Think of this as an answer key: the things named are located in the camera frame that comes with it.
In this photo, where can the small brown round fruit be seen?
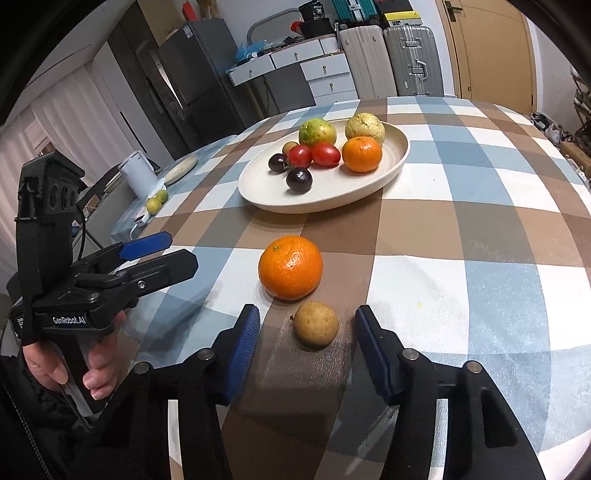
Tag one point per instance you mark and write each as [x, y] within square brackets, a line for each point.
[316, 328]
[290, 147]

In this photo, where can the shoe rack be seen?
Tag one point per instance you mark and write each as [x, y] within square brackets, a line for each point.
[582, 129]

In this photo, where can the dark purple passion fruit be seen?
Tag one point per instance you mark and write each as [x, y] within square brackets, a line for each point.
[299, 179]
[278, 163]

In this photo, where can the wooden door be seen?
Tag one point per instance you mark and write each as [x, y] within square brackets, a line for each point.
[494, 50]

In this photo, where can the yellow black box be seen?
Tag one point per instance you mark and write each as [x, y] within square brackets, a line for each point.
[401, 19]

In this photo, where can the grey refrigerator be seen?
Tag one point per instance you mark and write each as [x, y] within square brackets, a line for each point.
[198, 69]

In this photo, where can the bumpy yellow guava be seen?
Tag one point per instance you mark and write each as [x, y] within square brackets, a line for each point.
[365, 127]

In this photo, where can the white kettle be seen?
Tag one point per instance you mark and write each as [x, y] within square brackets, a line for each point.
[136, 175]

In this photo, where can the person's left hand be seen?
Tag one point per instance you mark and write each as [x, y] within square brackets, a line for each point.
[106, 364]

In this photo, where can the white drawer cabinet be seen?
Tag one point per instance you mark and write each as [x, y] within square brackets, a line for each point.
[323, 74]

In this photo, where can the silver suitcase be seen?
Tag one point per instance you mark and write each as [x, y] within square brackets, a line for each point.
[413, 60]

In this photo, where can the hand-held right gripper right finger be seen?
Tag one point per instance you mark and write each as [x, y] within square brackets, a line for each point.
[371, 355]

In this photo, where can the small green citrus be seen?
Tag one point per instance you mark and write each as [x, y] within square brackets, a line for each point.
[162, 195]

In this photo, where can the teal case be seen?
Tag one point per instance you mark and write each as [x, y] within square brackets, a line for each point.
[354, 11]

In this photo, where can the small yellow citrus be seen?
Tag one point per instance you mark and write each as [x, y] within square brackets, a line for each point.
[153, 205]

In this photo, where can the pale curtain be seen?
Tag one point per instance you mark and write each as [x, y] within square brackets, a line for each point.
[60, 120]

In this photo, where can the grey white shoes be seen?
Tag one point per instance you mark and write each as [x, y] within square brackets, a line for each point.
[545, 127]

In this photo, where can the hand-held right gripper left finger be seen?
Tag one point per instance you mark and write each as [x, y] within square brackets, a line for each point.
[244, 350]

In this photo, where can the small cream plate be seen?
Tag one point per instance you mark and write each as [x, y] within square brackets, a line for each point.
[181, 169]

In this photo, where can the red tomato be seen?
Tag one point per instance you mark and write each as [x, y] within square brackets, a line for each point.
[326, 153]
[300, 156]

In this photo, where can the cream oval plate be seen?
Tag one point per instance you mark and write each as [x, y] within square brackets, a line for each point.
[332, 194]

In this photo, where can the person's left forearm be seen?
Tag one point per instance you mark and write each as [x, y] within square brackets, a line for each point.
[27, 424]

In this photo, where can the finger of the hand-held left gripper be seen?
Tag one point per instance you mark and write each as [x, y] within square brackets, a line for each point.
[145, 245]
[161, 270]

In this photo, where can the green yellow citrus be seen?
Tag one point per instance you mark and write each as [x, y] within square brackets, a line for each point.
[316, 131]

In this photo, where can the checked tablecloth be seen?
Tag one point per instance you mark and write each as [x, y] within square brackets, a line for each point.
[461, 258]

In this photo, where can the white suitcase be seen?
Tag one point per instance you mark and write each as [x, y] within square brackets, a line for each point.
[367, 62]

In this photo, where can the orange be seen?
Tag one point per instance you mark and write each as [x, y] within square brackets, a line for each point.
[290, 267]
[362, 154]

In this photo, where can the blue plastic bag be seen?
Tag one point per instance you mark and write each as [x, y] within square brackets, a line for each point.
[249, 51]

